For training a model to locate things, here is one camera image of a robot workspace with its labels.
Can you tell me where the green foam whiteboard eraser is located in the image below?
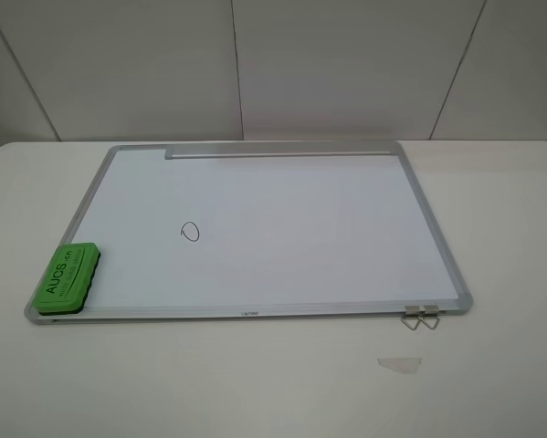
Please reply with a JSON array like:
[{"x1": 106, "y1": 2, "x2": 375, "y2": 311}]
[{"x1": 32, "y1": 243, "x2": 100, "y2": 316}]

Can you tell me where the clear tape piece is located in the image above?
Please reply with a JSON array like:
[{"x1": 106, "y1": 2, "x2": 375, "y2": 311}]
[{"x1": 377, "y1": 358, "x2": 422, "y2": 375}]

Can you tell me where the right silver hanging clip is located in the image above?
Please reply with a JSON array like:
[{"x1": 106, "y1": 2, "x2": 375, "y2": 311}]
[{"x1": 418, "y1": 305, "x2": 440, "y2": 330}]

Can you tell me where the left silver hanging clip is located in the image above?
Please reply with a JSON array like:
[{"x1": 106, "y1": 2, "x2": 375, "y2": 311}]
[{"x1": 400, "y1": 305, "x2": 424, "y2": 331}]

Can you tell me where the white aluminium-framed whiteboard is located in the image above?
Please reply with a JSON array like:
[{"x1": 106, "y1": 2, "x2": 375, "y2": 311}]
[{"x1": 24, "y1": 141, "x2": 473, "y2": 324}]

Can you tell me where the silver hanging clip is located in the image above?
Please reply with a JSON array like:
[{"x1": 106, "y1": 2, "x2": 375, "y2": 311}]
[
  {"x1": 400, "y1": 305, "x2": 424, "y2": 331},
  {"x1": 418, "y1": 305, "x2": 440, "y2": 330}
]

